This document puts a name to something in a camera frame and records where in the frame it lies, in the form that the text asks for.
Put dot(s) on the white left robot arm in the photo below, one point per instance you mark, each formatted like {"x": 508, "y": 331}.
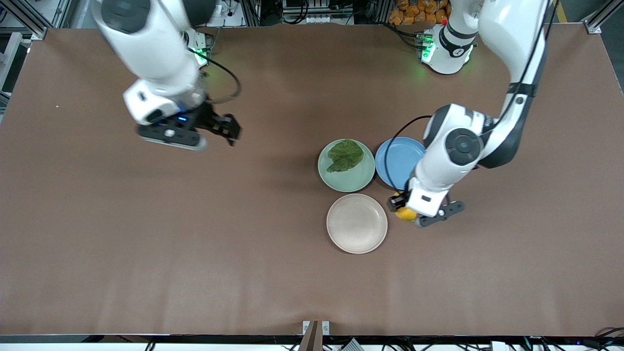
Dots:
{"x": 458, "y": 146}

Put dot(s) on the light green plate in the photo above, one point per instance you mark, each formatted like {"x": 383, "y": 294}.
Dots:
{"x": 348, "y": 180}

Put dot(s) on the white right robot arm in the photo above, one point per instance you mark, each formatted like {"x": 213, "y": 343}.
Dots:
{"x": 151, "y": 48}

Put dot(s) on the silver metal bracket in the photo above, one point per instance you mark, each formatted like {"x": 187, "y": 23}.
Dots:
{"x": 325, "y": 327}

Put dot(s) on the bag of orange items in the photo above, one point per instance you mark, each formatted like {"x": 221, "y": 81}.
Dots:
{"x": 414, "y": 12}

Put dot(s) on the green lettuce leaf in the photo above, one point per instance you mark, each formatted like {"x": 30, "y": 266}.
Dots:
{"x": 346, "y": 155}

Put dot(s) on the blue plate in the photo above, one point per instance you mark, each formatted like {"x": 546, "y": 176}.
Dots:
{"x": 397, "y": 161}

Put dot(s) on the beige plate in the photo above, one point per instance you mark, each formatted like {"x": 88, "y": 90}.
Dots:
{"x": 357, "y": 224}

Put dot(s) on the grey ribbed adapter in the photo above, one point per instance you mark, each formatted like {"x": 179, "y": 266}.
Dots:
{"x": 351, "y": 346}

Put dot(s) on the brown slanted bar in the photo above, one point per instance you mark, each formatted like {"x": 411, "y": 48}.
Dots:
{"x": 311, "y": 339}

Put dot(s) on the black electronics unit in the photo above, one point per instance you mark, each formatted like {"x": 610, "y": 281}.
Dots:
{"x": 317, "y": 18}

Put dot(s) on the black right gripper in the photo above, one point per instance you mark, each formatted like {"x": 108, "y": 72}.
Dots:
{"x": 208, "y": 118}

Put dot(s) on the yellow lemon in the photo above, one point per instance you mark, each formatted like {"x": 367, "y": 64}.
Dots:
{"x": 405, "y": 214}

